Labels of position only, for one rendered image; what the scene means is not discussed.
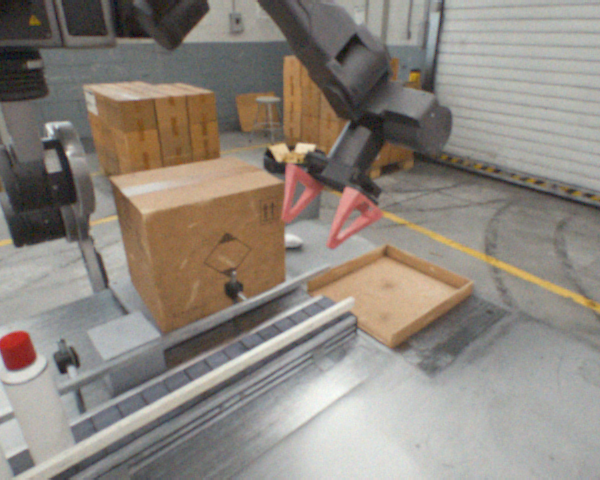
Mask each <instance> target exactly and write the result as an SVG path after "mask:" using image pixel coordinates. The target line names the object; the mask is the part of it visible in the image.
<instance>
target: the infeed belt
mask: <svg viewBox="0 0 600 480"><path fill-rule="evenodd" d="M336 304H338V303H336V302H335V301H333V300H332V299H330V298H328V297H327V296H325V297H323V298H321V299H319V300H317V301H315V302H314V303H311V304H309V305H307V306H305V307H303V308H301V310H300V309H299V310H297V311H295V312H293V313H291V314H289V315H287V317H286V316H285V317H283V318H281V319H279V320H277V321H275V322H273V323H272V324H270V325H268V326H266V327H263V328H261V329H259V330H257V331H255V332H253V333H251V334H249V335H247V336H245V337H243V338H241V339H239V341H238V340H237V341H235V342H233V344H231V345H229V346H227V347H225V348H223V349H222V351H221V350H219V351H217V352H215V353H213V354H211V355H209V356H207V357H206V358H204V359H203V360H200V361H198V362H196V363H194V364H191V365H189V366H187V367H185V368H183V370H182V369H181V370H179V371H177V372H175V373H173V374H171V375H169V376H167V377H165V378H163V379H162V381H163V382H164V383H163V382H162V381H161V380H159V381H157V382H155V383H153V384H151V386H149V387H147V388H145V389H144V390H141V391H139V393H140V394H139V393H138V392H137V393H135V394H133V395H131V396H129V397H127V398H125V399H123V400H121V401H119V402H117V403H116V406H117V408H116V406H115V404H113V405H111V406H109V407H107V408H105V409H103V410H101V411H98V412H96V413H94V414H92V415H90V418H91V421H90V419H89V417H86V418H84V419H82V420H81V422H79V423H77V424H75V425H73V426H71V427H70V428H71V430H72V433H73V436H74V439H75V442H76V444H78V443H80V442H82V441H84V440H86V439H88V438H90V437H91V436H93V435H95V434H97V433H99V432H101V431H104V430H106V429H107V428H109V426H111V425H113V424H115V423H117V422H119V421H120V420H122V419H124V418H126V417H128V416H130V415H132V414H134V413H135V412H137V411H139V410H141V409H143V408H145V407H148V406H150V405H151V404H153V403H155V402H157V401H159V400H161V399H163V398H164V397H166V396H168V395H170V394H172V393H174V392H176V391H177V390H178V389H179V388H181V387H183V386H185V385H187V384H189V383H191V382H192V381H194V380H196V379H199V378H201V377H203V376H205V375H207V374H208V373H210V372H212V371H214V370H216V369H218V368H220V367H222V366H223V365H225V364H227V363H229V362H231V361H233V360H235V359H236V358H238V357H240V356H242V355H244V354H246V353H248V352H250V351H251V350H253V349H255V348H257V346H259V345H261V344H263V343H264V342H267V341H269V340H271V339H273V338H275V337H277V336H279V335H280V334H282V333H284V332H286V331H288V330H290V329H292V328H294V327H295V326H297V325H299V324H301V323H303V322H305V321H307V320H308V319H310V318H312V317H314V316H316V315H318V314H320V313H322V312H323V311H325V310H327V309H329V308H331V307H333V306H335V305H336ZM351 315H353V313H352V312H351V311H349V310H348V311H346V312H344V313H342V314H340V315H339V316H337V317H335V318H333V319H331V320H330V321H328V322H326V323H324V324H323V325H321V326H319V327H317V328H315V329H314V330H312V331H310V332H308V333H306V334H305V335H303V336H301V337H299V338H297V339H296V340H294V341H292V342H290V343H289V344H287V345H285V346H283V347H281V348H280V350H278V351H276V352H274V353H272V354H271V355H268V356H266V357H264V358H262V359H261V360H259V361H257V362H255V363H254V364H252V365H250V366H248V367H246V368H245V369H243V370H241V371H239V372H237V373H236V374H234V375H232V376H230V377H228V378H227V379H225V380H223V381H221V382H220V383H218V384H216V385H214V386H212V387H211V388H209V389H207V390H205V391H203V392H202V393H199V394H197V396H195V397H193V398H192V399H190V400H188V401H186V402H185V403H183V404H181V405H179V406H177V407H176V408H174V409H172V410H170V411H168V412H167V413H165V414H163V415H161V416H159V417H158V418H156V419H154V420H152V421H151V422H148V423H146V424H144V425H142V426H141V427H139V428H137V429H135V430H133V431H132V433H130V434H128V435H126V436H124V437H123V438H121V439H119V440H117V441H116V442H114V443H112V444H110V445H108V446H107V447H104V448H102V449H100V450H98V451H97V452H95V453H93V454H91V455H89V456H88V457H86V458H84V459H82V460H81V461H79V462H77V463H75V464H73V465H72V466H70V467H68V468H66V469H64V471H63V472H61V473H58V474H56V475H54V476H53V477H51V478H49V479H47V480H68V479H70V478H72V477H73V476H75V475H77V474H79V473H80V472H82V470H84V469H86V468H87V467H89V466H91V465H92V464H94V463H96V462H98V461H99V460H101V459H103V458H105V457H106V456H109V455H111V454H113V453H114V452H116V451H118V450H120V449H121V448H123V447H125V446H127V445H128V444H130V443H132V442H134V441H135V440H137V439H139V438H141V437H142V436H144V435H146V433H148V432H149V431H151V430H154V429H156V428H157V427H159V426H161V425H163V424H164V423H166V422H168V421H170V420H171V419H173V418H175V417H177V416H178V415H180V414H182V413H183V412H185V411H187V410H189V409H190V408H192V407H194V406H196V405H197V404H199V403H201V402H204V401H205V400H207V399H209V398H211V396H212V395H214V394H216V393H218V392H219V391H221V390H223V389H225V388H226V387H228V386H230V385H232V384H233V383H235V382H237V381H239V380H240V379H242V378H244V377H246V376H247V375H249V374H251V373H253V372H254V371H256V370H258V369H260V368H261V367H263V366H265V365H267V364H268V363H271V362H273V361H275V360H276V359H278V358H280V357H281V356H283V355H285V354H287V353H288V352H290V351H292V349H294V348H295V347H297V346H299V345H301V344H302V343H304V342H306V341H308V340H309V339H311V338H313V337H315V336H316V335H318V334H320V333H322V332H323V331H325V330H327V329H329V328H330V327H332V326H334V325H336V324H337V323H339V322H341V321H343V320H344V319H346V318H348V317H350V316H351ZM183 371H184V372H183ZM140 395H141V396H140ZM7 459H8V462H9V464H10V466H11V468H12V470H13V473H14V474H15V476H18V475H19V474H21V473H23V472H25V471H27V470H29V469H31V468H33V467H34V466H35V463H34V460H33V458H32V456H31V453H30V451H29V448H26V449H24V450H22V451H20V452H18V453H17V454H15V455H13V456H11V457H9V458H7Z"/></svg>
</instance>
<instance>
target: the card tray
mask: <svg viewBox="0 0 600 480"><path fill-rule="evenodd" d="M472 286H473V281H472V280H470V279H467V278H465V277H463V276H461V275H458V274H456V273H454V272H452V271H449V270H447V269H445V268H443V267H440V266H437V265H435V264H433V263H430V262H428V261H426V260H424V259H421V258H419V257H417V256H415V255H412V254H410V253H408V252H406V251H403V250H401V249H399V248H397V247H394V246H392V245H390V244H388V243H387V244H385V245H382V246H380V247H377V248H375V249H373V250H371V251H369V252H367V253H364V254H362V255H360V256H358V257H356V258H354V259H351V260H349V261H347V262H345V263H343V264H341V265H338V266H336V267H334V268H332V269H331V270H330V272H328V273H326V274H323V275H321V276H319V277H317V278H315V279H313V280H311V281H308V282H307V294H308V295H309V296H311V297H313V298H315V297H317V296H319V295H321V296H322V295H323V296H327V297H328V298H330V299H332V300H333V301H335V302H336V303H340V302H342V301H344V300H346V299H348V298H350V297H351V298H353V299H354V307H353V308H351V309H349V311H351V312H352V313H353V315H355V316H356V317H357V327H358V328H360V329H361V330H363V331H364V332H367V333H368V334H370V335H371V336H373V337H374V339H376V340H377V341H379V342H381V343H382V344H384V345H385V346H387V347H388V348H390V349H391V350H392V349H394V348H395V347H397V346H398V345H399V344H401V343H402V342H404V341H405V340H407V339H408V338H410V337H411V336H412V335H414V334H415V333H417V332H418V331H420V330H421V329H422V328H424V327H425V326H427V325H428V324H431V323H432V322H434V321H435V319H436V318H438V317H439V316H441V315H442V314H444V313H445V312H447V311H448V310H449V309H451V308H452V307H454V306H455V305H457V304H458V303H460V302H461V301H462V300H464V299H465V298H467V297H468V296H470V295H471V290H472Z"/></svg>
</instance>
